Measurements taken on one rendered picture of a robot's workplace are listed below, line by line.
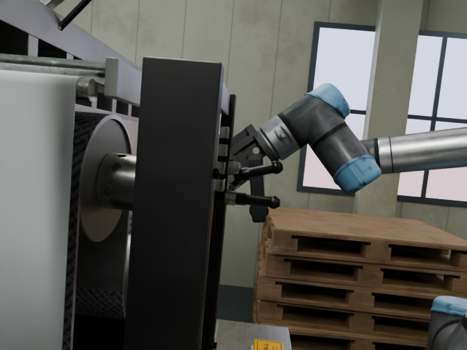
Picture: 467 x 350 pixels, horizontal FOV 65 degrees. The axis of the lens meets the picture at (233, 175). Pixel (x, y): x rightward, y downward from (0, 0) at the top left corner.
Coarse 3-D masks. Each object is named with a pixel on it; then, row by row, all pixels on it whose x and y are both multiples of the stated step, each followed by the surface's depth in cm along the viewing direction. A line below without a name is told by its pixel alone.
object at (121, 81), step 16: (0, 64) 34; (16, 64) 34; (32, 64) 34; (48, 64) 34; (64, 64) 34; (80, 64) 34; (96, 64) 34; (112, 64) 33; (96, 80) 38; (112, 80) 33; (128, 80) 36; (112, 96) 33; (128, 96) 36
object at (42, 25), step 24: (0, 0) 67; (24, 0) 73; (0, 24) 70; (24, 24) 74; (48, 24) 82; (72, 24) 92; (0, 48) 77; (24, 48) 76; (48, 48) 88; (72, 48) 93; (96, 48) 106
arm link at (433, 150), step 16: (448, 128) 69; (464, 128) 67; (368, 144) 72; (384, 144) 71; (400, 144) 70; (416, 144) 68; (432, 144) 67; (448, 144) 66; (464, 144) 65; (384, 160) 70; (400, 160) 70; (416, 160) 69; (432, 160) 68; (448, 160) 67; (464, 160) 66
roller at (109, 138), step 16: (112, 128) 42; (96, 144) 38; (112, 144) 42; (96, 160) 38; (96, 176) 39; (96, 192) 39; (96, 208) 40; (80, 224) 37; (96, 224) 40; (112, 224) 45; (96, 240) 40
